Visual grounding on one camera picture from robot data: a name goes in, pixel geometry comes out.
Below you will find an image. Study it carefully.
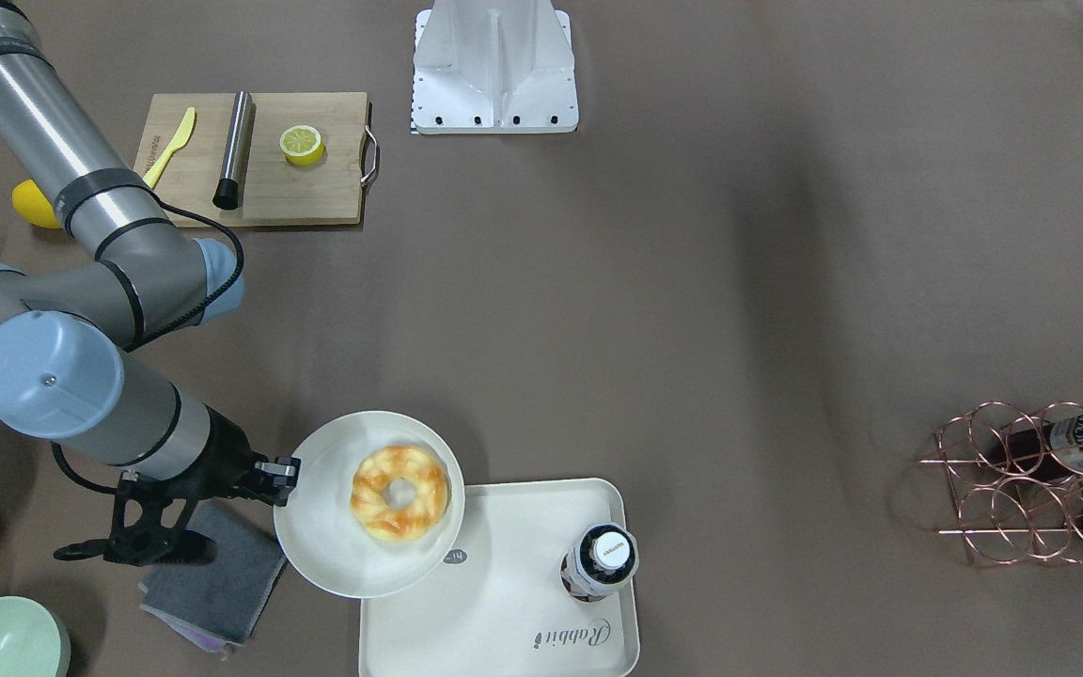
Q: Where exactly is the half lemon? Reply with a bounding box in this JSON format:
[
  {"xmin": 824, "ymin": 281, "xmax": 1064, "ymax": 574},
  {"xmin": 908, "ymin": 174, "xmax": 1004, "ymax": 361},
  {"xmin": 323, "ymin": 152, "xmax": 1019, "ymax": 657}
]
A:
[{"xmin": 278, "ymin": 123, "xmax": 326, "ymax": 166}]

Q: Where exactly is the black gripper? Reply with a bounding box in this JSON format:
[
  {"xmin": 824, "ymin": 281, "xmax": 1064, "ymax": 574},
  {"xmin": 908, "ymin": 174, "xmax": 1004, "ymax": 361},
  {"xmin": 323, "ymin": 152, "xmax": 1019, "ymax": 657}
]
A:
[{"xmin": 169, "ymin": 408, "xmax": 302, "ymax": 507}]

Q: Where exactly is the copper wire bottle rack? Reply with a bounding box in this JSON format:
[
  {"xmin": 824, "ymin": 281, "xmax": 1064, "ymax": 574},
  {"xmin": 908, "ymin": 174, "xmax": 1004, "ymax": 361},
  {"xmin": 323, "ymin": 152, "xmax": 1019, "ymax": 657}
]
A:
[{"xmin": 919, "ymin": 401, "xmax": 1083, "ymax": 567}]

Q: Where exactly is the green bowl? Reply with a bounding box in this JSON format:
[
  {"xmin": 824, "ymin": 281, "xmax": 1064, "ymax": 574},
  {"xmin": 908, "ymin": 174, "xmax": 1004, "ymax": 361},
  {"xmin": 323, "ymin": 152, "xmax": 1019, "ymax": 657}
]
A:
[{"xmin": 0, "ymin": 596, "xmax": 71, "ymax": 676}]

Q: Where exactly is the dark drink bottle on tray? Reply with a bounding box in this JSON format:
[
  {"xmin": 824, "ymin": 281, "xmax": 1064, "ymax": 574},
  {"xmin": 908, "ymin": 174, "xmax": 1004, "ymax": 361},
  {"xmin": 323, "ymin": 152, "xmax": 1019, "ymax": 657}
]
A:
[{"xmin": 559, "ymin": 522, "xmax": 640, "ymax": 603}]

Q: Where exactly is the cream rabbit tray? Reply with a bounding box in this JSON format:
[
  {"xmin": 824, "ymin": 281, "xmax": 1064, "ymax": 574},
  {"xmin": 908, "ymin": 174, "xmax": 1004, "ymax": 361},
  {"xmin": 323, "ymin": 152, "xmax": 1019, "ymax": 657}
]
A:
[{"xmin": 358, "ymin": 479, "xmax": 641, "ymax": 676}]

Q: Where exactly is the bottle in rack rear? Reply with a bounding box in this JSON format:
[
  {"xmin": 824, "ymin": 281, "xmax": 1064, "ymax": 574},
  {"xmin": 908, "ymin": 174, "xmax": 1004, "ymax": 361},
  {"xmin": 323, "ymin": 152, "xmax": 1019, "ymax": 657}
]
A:
[{"xmin": 1007, "ymin": 413, "xmax": 1083, "ymax": 481}]

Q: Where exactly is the glazed donut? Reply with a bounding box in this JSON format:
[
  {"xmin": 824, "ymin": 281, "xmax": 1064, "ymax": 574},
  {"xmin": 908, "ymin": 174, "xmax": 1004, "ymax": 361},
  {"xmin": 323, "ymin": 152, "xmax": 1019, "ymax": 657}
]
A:
[{"xmin": 350, "ymin": 446, "xmax": 448, "ymax": 543}]

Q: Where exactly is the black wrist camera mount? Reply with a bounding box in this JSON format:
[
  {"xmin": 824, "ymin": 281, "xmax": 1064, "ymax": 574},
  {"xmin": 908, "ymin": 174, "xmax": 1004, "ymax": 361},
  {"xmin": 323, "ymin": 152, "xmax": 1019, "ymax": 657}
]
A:
[{"xmin": 53, "ymin": 471, "xmax": 216, "ymax": 567}]

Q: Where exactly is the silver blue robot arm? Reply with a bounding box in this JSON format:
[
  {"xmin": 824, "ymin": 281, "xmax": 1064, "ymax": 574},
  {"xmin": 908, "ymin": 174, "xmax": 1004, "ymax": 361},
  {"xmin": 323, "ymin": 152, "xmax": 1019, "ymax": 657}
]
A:
[{"xmin": 0, "ymin": 1, "xmax": 298, "ymax": 506}]

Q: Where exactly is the yellow plastic knife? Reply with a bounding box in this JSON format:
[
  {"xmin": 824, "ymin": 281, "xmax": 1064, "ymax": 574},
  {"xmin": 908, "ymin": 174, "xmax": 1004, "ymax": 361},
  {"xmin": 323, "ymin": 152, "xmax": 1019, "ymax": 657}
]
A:
[{"xmin": 143, "ymin": 107, "xmax": 197, "ymax": 188}]

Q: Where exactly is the white round plate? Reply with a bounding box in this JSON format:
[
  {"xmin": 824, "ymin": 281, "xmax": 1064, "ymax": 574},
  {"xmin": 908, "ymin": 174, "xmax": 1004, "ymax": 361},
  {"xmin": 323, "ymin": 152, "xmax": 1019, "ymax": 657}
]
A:
[{"xmin": 275, "ymin": 411, "xmax": 464, "ymax": 599}]

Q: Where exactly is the grey folded cloth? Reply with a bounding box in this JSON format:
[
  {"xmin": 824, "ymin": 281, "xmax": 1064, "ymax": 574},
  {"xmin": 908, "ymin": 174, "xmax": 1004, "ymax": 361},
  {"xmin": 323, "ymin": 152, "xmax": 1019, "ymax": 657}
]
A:
[{"xmin": 139, "ymin": 502, "xmax": 287, "ymax": 654}]

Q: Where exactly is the wooden cutting board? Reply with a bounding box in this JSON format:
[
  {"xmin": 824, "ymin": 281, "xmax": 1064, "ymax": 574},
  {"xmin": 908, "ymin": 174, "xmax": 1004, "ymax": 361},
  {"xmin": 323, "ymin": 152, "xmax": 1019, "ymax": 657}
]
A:
[{"xmin": 133, "ymin": 91, "xmax": 377, "ymax": 227}]

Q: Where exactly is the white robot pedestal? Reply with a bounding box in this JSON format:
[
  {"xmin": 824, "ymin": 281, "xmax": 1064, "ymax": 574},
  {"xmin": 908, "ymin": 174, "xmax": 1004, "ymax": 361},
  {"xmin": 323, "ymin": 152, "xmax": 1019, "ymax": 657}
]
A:
[{"xmin": 410, "ymin": 1, "xmax": 580, "ymax": 134}]

